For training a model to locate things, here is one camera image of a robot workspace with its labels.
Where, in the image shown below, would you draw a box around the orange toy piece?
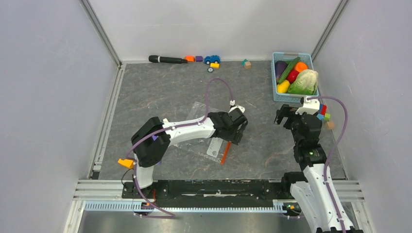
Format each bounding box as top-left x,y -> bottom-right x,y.
184,55 -> 196,62

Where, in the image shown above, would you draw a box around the tan wooden cube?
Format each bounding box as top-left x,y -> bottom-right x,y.
325,120 -> 335,130

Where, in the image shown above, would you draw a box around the clear zip top bag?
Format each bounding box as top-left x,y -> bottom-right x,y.
175,101 -> 227,163

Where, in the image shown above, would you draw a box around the black microphone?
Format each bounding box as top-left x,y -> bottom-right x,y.
148,55 -> 188,64

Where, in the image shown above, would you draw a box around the green cucumber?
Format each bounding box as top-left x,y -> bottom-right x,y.
278,56 -> 301,84

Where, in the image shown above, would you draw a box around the orange fruit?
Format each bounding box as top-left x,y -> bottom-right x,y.
293,62 -> 308,72

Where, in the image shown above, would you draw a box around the colourful block stack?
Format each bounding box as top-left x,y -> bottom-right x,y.
316,104 -> 330,121

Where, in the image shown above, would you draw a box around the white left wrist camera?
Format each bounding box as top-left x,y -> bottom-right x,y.
229,100 -> 245,113

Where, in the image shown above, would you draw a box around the blue toy car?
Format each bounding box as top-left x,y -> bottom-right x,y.
204,55 -> 221,65

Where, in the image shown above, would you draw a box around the red apple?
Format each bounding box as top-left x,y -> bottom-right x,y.
286,69 -> 299,84

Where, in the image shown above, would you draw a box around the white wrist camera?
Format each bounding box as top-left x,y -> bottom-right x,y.
229,100 -> 245,113
295,96 -> 321,115

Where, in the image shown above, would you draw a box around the yellow bell pepper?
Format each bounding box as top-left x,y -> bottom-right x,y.
276,80 -> 290,94

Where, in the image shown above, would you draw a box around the purple eggplant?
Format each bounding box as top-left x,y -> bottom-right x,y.
275,61 -> 288,82

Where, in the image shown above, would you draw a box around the teal and tan blocks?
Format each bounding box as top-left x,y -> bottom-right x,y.
242,59 -> 252,69

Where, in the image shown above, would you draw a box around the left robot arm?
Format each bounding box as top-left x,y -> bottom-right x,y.
130,108 -> 248,198

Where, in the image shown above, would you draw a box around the green white cabbage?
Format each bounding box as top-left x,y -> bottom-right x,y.
287,69 -> 319,95

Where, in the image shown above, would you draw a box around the yellow toy block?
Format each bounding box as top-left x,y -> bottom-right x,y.
210,63 -> 220,69

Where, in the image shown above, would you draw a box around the light blue plastic basket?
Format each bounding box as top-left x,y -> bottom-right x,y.
272,51 -> 320,103

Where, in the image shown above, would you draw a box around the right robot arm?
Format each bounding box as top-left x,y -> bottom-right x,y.
274,104 -> 360,233

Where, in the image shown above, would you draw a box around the yellow cheese wedge toy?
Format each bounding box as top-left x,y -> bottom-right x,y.
118,159 -> 135,169

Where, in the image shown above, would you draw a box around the purple toy block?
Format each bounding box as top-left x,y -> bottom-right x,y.
195,56 -> 204,62

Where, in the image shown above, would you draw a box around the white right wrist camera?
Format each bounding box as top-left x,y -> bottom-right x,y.
295,96 -> 321,115

